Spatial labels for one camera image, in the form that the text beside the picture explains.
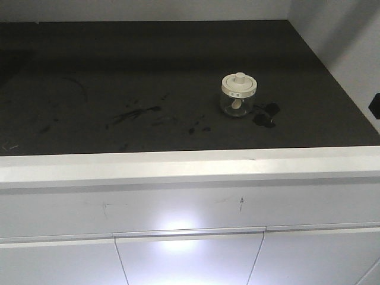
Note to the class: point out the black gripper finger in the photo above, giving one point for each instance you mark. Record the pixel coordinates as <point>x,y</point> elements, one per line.
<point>374,106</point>

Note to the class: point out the glass jar with cream lid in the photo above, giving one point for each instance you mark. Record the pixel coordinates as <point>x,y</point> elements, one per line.
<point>238,94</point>

